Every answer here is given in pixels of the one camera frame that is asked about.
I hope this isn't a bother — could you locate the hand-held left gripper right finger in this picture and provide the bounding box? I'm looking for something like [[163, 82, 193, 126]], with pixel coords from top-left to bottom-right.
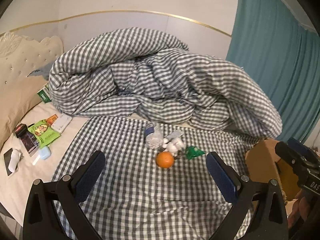
[[206, 152, 289, 240]]

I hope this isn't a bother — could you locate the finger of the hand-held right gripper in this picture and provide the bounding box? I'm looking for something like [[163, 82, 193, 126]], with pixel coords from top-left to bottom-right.
[[275, 141, 313, 176], [287, 137, 320, 161]]

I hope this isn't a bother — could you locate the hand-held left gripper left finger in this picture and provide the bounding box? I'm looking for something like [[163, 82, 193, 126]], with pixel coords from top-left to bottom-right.
[[23, 151, 106, 240]]

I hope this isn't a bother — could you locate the cardboard box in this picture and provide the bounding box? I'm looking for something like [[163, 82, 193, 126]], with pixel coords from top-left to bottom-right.
[[244, 138, 302, 215]]

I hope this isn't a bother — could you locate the green snack wrapper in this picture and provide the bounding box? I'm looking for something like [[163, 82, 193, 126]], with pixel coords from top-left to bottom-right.
[[184, 146, 206, 160]]

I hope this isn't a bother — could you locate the white paper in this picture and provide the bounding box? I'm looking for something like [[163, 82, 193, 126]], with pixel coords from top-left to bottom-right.
[[162, 137, 186, 154]]

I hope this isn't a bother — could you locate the orange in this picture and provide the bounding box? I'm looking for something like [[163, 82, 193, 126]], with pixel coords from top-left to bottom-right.
[[156, 151, 175, 169]]

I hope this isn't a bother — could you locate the clear plastic wrapper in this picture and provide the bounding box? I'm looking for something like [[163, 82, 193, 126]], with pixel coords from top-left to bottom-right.
[[164, 130, 183, 140]]

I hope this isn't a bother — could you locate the clear plastic bottle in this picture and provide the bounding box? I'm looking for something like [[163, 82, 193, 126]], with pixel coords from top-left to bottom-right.
[[145, 121, 163, 150]]

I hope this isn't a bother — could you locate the person's right hand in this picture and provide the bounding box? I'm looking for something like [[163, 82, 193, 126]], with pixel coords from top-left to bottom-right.
[[289, 191, 320, 228]]

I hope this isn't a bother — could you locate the light blue earbud case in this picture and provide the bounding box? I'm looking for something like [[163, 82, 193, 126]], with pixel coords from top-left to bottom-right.
[[39, 146, 52, 160]]

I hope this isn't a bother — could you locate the grey checked bed sheet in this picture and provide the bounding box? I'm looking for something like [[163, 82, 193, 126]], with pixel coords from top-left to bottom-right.
[[51, 116, 268, 240]]

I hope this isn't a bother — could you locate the cream mattress sheet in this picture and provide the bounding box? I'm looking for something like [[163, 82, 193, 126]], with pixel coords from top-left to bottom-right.
[[0, 100, 88, 220]]

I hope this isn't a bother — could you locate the white power bank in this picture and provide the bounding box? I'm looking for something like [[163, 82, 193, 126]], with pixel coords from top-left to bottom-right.
[[51, 114, 73, 133]]

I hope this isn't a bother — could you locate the green snack packet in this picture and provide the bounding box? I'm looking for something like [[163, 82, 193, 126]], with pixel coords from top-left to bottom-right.
[[27, 120, 61, 148]]

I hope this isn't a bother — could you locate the dark small box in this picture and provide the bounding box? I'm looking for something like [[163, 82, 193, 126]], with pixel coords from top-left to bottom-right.
[[22, 132, 40, 157]]

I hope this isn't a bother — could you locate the orange card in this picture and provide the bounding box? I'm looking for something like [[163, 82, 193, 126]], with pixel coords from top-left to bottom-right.
[[46, 114, 59, 127]]

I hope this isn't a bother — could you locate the white handheld device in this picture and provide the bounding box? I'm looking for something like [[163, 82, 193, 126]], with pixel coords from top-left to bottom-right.
[[9, 149, 20, 173]]

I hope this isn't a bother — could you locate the small black box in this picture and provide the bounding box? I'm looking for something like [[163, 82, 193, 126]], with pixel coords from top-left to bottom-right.
[[14, 124, 28, 138]]

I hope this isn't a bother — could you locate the black smartphone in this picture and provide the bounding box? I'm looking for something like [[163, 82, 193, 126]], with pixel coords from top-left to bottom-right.
[[3, 148, 19, 177]]

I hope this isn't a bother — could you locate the green and white box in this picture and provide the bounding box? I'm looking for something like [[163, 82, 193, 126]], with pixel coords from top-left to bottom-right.
[[37, 86, 52, 103]]

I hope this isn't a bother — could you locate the teal curtain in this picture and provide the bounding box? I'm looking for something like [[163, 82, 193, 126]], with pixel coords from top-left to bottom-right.
[[226, 0, 320, 145]]

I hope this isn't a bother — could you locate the grey checked duvet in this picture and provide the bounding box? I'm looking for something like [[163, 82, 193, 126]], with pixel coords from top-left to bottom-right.
[[48, 27, 283, 139]]

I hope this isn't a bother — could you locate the cream tufted headboard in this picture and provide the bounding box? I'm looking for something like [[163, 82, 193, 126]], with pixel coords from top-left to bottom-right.
[[0, 31, 64, 100]]

